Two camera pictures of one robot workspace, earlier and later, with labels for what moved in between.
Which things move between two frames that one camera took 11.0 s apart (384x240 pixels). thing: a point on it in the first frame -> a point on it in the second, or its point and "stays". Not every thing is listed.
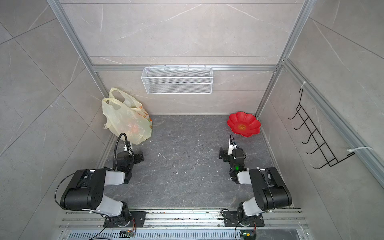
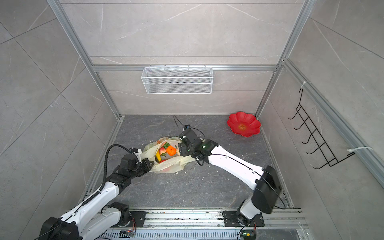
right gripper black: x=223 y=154 -> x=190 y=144
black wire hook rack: x=329 y=158 stays
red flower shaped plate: x=245 y=124 stays
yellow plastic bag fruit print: x=125 y=115 -> x=172 y=165
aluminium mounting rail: x=201 y=225 stays
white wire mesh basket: x=177 y=80 stays
